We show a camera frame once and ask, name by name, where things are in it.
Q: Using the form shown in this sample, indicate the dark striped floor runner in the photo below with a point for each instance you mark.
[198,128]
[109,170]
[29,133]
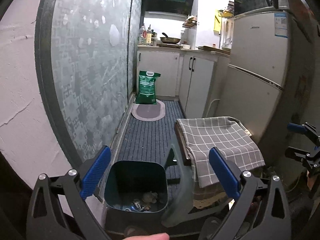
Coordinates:
[150,140]

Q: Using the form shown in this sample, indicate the oval grey floor mat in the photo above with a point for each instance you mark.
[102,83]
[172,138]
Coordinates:
[148,112]

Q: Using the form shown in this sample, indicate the white refrigerator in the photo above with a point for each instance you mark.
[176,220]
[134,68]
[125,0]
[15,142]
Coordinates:
[269,78]

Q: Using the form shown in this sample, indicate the green rice bag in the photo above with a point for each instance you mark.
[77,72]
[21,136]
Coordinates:
[146,87]

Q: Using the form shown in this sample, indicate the condiment bottles group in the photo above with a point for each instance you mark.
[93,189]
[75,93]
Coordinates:
[147,36]

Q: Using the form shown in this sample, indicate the patterned frosted glass sliding door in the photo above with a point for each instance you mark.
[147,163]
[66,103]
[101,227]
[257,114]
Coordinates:
[85,56]

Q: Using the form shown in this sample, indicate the frying pan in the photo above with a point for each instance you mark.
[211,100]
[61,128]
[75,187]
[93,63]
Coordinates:
[169,40]

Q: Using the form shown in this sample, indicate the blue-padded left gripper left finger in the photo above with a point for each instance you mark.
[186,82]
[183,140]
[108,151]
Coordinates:
[92,170]

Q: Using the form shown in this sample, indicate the dark green trash bin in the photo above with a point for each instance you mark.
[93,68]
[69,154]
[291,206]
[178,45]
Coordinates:
[136,192]

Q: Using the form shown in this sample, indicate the white kitchen base cabinet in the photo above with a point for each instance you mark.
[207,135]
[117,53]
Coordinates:
[194,78]

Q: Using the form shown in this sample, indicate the left hand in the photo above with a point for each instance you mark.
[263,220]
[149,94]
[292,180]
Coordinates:
[159,236]

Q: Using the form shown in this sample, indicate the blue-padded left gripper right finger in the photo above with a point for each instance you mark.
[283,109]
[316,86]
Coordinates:
[227,178]

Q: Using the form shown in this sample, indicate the grey checked cloth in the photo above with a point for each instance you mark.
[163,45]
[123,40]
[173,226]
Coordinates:
[225,133]

